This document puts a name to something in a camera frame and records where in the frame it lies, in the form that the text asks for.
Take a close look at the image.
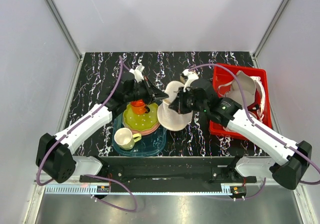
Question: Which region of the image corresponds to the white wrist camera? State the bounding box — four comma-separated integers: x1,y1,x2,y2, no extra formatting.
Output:
129,65,145,83
182,69,199,92

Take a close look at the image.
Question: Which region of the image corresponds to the pink plate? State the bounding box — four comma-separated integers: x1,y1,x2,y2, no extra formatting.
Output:
122,113,160,136

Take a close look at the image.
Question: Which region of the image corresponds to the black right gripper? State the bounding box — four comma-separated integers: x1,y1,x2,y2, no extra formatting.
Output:
170,86,209,114

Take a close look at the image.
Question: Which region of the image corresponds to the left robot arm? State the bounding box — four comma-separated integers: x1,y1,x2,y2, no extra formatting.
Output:
35,73,168,185

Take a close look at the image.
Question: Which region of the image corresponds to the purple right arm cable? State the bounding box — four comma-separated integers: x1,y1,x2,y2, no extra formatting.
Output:
187,64,320,201

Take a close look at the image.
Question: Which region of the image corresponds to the beige ceramic mug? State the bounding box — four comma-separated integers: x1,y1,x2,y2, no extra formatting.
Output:
179,73,188,84

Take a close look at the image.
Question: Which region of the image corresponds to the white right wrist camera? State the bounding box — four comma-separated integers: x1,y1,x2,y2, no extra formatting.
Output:
182,69,199,92

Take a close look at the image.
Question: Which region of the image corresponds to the green polka dot bowl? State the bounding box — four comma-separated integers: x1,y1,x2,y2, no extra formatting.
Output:
122,103,160,131

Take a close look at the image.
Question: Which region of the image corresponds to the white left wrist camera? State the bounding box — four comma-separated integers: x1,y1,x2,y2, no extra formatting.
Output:
129,65,145,83

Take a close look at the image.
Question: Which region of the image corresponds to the orange mug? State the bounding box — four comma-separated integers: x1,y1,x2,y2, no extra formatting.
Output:
130,100,150,115

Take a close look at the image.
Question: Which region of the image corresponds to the white lace bra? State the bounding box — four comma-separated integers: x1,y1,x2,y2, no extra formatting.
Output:
250,76,267,122

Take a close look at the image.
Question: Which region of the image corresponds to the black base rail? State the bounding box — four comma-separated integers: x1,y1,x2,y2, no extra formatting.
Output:
78,156,258,192

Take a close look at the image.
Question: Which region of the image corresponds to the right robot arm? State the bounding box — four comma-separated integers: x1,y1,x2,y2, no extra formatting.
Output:
166,79,312,190

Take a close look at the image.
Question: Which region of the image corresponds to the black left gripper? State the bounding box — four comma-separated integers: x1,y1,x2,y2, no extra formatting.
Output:
124,76,169,105

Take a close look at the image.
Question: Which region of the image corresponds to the teal transparent plastic tub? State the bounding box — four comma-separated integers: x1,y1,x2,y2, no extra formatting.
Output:
112,101,167,157

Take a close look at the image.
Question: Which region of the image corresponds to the grey bra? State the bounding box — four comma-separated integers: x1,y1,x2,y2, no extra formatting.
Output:
218,71,256,107

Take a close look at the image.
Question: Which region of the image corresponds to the cream and yellow mug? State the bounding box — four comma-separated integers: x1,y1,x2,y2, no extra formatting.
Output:
114,128,142,150

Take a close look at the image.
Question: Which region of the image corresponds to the red plastic bin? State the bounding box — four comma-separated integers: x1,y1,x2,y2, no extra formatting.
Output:
209,64,272,141

